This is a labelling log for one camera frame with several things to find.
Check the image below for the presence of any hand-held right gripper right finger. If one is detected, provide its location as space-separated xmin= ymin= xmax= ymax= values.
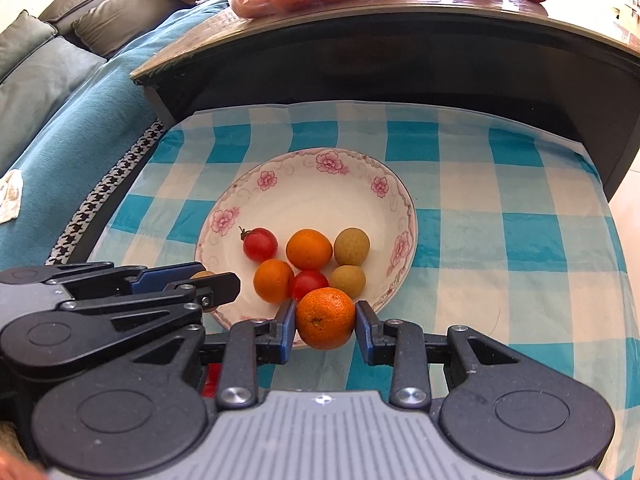
xmin=355 ymin=301 xmax=533 ymax=409

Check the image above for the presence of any grey sofa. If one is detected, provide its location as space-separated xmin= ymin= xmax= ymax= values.
xmin=0 ymin=0 xmax=201 ymax=161

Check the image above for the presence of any white crumpled cloth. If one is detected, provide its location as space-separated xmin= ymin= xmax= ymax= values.
xmin=0 ymin=170 xmax=25 ymax=224

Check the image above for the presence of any blue blanket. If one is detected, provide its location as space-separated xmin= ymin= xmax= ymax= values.
xmin=0 ymin=0 xmax=231 ymax=271

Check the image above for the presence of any pale teal cushion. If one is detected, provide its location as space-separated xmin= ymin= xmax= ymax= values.
xmin=0 ymin=36 xmax=108 ymax=161
xmin=0 ymin=10 xmax=58 ymax=83

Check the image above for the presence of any white floral rim plate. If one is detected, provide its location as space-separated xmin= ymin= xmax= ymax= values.
xmin=195 ymin=147 xmax=418 ymax=351

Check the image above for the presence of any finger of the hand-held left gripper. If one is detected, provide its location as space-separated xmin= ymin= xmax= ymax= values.
xmin=0 ymin=261 xmax=207 ymax=302
xmin=56 ymin=272 xmax=242 ymax=334

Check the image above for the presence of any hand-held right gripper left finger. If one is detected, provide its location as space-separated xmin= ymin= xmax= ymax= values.
xmin=117 ymin=300 xmax=297 ymax=409

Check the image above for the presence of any black white houndstooth cloth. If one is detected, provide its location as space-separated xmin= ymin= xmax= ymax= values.
xmin=46 ymin=119 xmax=168 ymax=266

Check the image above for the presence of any red garment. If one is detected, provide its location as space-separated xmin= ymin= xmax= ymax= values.
xmin=0 ymin=451 xmax=46 ymax=480

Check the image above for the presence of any blue white checkered cloth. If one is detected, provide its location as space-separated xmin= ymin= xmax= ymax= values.
xmin=87 ymin=102 xmax=631 ymax=480

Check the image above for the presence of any cherry tomato with stem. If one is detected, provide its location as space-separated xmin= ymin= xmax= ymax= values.
xmin=239 ymin=226 xmax=279 ymax=263

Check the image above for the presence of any dark coffee table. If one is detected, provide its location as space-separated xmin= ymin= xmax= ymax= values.
xmin=130 ymin=0 xmax=640 ymax=201

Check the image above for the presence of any large rough orange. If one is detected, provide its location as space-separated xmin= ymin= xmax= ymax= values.
xmin=295 ymin=287 xmax=357 ymax=351

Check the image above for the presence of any green-brown longan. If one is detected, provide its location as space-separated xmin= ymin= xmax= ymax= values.
xmin=190 ymin=270 xmax=221 ymax=314
xmin=333 ymin=227 xmax=371 ymax=267
xmin=329 ymin=264 xmax=367 ymax=299

